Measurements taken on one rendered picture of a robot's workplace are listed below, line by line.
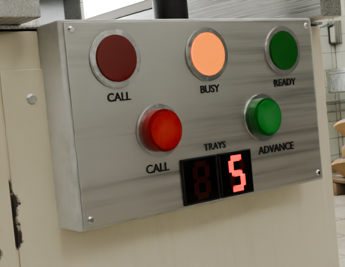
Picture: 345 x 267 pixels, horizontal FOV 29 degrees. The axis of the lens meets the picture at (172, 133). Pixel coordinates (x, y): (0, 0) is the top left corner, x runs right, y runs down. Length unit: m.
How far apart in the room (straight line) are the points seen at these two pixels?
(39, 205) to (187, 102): 0.13
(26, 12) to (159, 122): 0.12
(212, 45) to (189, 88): 0.04
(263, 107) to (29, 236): 0.20
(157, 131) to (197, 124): 0.04
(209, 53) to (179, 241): 0.15
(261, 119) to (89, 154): 0.15
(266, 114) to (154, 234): 0.13
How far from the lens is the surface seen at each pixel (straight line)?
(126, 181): 0.46
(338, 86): 5.56
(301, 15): 0.61
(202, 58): 0.49
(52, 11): 1.43
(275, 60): 0.54
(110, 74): 0.45
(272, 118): 0.53
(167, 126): 0.46
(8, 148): 0.45
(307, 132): 0.57
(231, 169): 0.51
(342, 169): 4.82
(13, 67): 0.46
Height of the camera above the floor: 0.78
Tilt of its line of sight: 3 degrees down
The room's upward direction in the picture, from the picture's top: 5 degrees counter-clockwise
